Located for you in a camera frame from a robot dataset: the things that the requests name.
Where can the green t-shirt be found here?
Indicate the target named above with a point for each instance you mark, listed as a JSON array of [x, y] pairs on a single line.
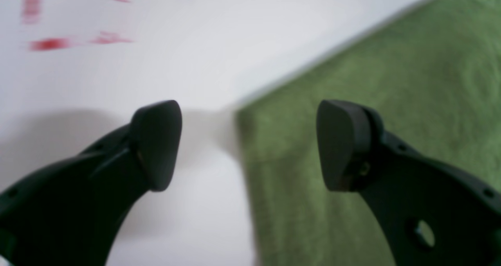
[[432, 74]]

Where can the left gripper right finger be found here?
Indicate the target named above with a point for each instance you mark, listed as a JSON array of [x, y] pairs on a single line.
[[431, 213]]

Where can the red tape rectangle marking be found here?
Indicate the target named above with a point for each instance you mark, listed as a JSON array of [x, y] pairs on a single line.
[[62, 24]]

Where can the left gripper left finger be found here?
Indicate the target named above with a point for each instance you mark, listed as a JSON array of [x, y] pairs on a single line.
[[68, 213]]

